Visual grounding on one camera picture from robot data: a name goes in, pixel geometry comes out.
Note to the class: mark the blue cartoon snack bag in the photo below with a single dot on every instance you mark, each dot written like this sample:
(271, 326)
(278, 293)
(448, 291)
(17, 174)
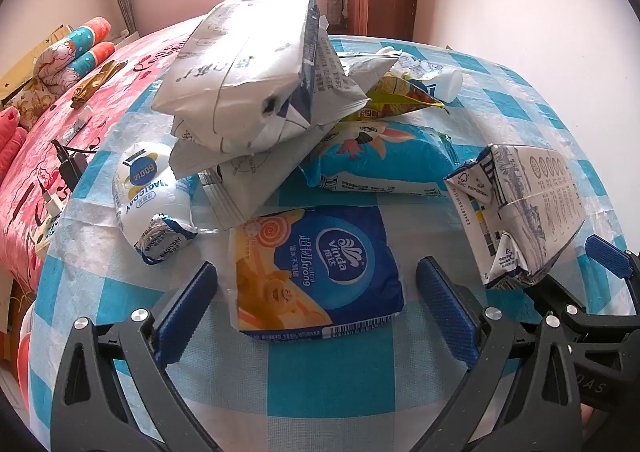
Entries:
(395, 157)

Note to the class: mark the pink plush pillow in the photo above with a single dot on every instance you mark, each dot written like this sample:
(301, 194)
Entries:
(12, 152)
(7, 123)

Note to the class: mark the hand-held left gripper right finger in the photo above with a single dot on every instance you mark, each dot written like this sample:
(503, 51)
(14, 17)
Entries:
(445, 307)

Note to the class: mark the cream power strip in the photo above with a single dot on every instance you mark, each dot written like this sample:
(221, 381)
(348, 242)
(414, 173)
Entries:
(47, 234)

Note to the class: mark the small white tube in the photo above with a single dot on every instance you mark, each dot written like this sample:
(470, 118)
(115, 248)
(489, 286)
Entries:
(80, 120)

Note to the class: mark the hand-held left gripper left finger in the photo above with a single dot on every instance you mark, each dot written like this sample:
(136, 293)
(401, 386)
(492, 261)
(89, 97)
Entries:
(187, 312)

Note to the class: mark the white charger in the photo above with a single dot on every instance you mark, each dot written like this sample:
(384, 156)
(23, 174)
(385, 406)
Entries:
(52, 202)

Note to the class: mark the black charger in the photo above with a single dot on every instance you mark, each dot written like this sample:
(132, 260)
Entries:
(70, 165)

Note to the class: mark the brown floral pillow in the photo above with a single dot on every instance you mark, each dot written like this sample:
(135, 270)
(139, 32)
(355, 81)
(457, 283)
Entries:
(30, 102)

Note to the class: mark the printed white milk carton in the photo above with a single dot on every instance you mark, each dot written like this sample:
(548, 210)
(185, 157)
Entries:
(530, 202)

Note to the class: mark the blue tissue packet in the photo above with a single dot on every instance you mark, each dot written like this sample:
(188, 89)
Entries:
(325, 272)

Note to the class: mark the large crumpled white carton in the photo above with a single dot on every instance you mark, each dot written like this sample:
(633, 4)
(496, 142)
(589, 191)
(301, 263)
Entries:
(235, 62)

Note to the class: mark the pink printed bed blanket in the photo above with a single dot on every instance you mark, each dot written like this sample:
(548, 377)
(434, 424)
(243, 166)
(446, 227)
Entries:
(60, 132)

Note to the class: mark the crumpled white grey carton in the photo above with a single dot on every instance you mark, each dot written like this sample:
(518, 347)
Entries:
(350, 77)

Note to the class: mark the teal orange bolster pillow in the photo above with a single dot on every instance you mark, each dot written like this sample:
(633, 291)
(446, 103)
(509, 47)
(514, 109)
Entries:
(95, 57)
(90, 32)

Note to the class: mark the white plastic bottle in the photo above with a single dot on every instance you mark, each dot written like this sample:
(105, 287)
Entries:
(447, 82)

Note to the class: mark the yellow snack wrapper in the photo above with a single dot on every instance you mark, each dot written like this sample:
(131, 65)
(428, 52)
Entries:
(395, 100)

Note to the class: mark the yellow headboard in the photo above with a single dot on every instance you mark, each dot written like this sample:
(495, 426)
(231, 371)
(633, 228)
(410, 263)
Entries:
(25, 57)

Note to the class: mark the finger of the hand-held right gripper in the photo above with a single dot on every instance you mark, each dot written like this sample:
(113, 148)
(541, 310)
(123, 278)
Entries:
(607, 256)
(560, 299)

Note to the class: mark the rolled patterned pillows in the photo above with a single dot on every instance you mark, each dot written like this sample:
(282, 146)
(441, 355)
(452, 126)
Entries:
(52, 65)

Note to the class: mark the blue checkered tablecloth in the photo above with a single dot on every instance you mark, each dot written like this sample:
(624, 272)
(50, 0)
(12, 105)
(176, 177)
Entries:
(310, 397)

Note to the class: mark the golden brown cloth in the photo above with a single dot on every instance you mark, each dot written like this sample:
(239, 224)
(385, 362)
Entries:
(95, 82)

